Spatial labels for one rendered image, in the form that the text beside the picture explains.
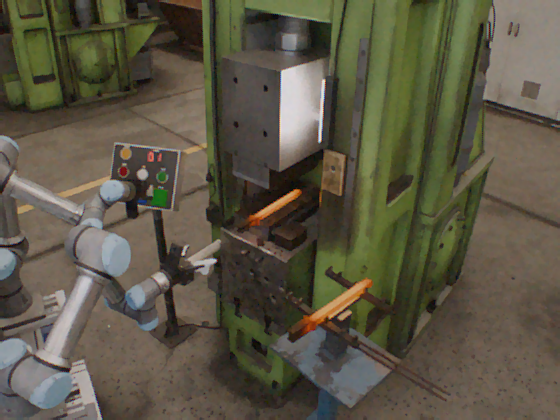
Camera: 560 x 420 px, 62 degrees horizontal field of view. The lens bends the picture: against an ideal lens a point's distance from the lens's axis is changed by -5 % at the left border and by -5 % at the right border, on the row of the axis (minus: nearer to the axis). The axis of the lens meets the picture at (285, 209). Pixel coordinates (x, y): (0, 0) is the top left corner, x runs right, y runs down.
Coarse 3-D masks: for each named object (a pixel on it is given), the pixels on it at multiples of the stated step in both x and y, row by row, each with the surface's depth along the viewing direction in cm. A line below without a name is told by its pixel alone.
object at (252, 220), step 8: (296, 192) 230; (280, 200) 224; (264, 208) 217; (272, 208) 218; (248, 216) 211; (256, 216) 212; (240, 224) 205; (248, 224) 207; (256, 224) 210; (240, 232) 205
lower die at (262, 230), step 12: (276, 192) 235; (288, 192) 233; (312, 192) 234; (252, 204) 225; (264, 204) 224; (288, 204) 224; (300, 204) 224; (240, 216) 217; (264, 216) 213; (276, 216) 215; (288, 216) 219; (252, 228) 215; (264, 228) 210; (276, 228) 213
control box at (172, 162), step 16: (128, 144) 226; (112, 160) 227; (128, 160) 226; (144, 160) 224; (160, 160) 223; (176, 160) 221; (112, 176) 227; (128, 176) 226; (176, 176) 222; (176, 192) 224; (160, 208) 223; (176, 208) 226
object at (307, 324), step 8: (368, 280) 176; (352, 288) 172; (360, 288) 172; (344, 296) 168; (352, 296) 169; (328, 304) 164; (336, 304) 164; (344, 304) 167; (320, 312) 161; (328, 312) 161; (304, 320) 156; (312, 320) 157; (320, 320) 159; (288, 328) 153; (296, 328) 153; (304, 328) 156; (312, 328) 156; (288, 336) 153; (296, 336) 154
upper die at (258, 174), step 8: (320, 152) 221; (232, 160) 205; (240, 160) 202; (248, 160) 200; (304, 160) 213; (312, 160) 218; (320, 160) 223; (240, 168) 204; (248, 168) 201; (256, 168) 198; (264, 168) 195; (288, 168) 205; (296, 168) 210; (304, 168) 215; (240, 176) 206; (248, 176) 203; (256, 176) 200; (264, 176) 197; (272, 176) 197; (280, 176) 202; (288, 176) 207; (256, 184) 202; (264, 184) 199; (272, 184) 199
